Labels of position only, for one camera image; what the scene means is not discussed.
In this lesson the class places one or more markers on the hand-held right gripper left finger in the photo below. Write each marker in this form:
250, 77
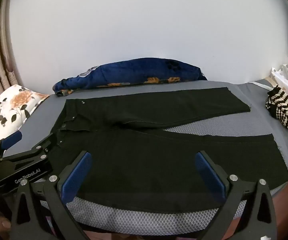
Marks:
76, 177

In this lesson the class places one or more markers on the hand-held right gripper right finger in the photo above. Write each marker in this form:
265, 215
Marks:
210, 177

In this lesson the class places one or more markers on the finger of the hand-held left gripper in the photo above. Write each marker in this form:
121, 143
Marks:
40, 148
12, 139

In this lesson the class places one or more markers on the black pants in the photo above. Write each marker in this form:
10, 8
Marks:
144, 160

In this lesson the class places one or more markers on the white floral pillow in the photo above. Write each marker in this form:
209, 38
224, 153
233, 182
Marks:
11, 112

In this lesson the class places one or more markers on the grey mesh bed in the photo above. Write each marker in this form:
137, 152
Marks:
233, 125

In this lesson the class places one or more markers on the black and cream striped cloth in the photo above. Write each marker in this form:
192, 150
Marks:
283, 110

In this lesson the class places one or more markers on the blue floral blanket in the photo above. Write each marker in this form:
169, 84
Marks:
134, 73

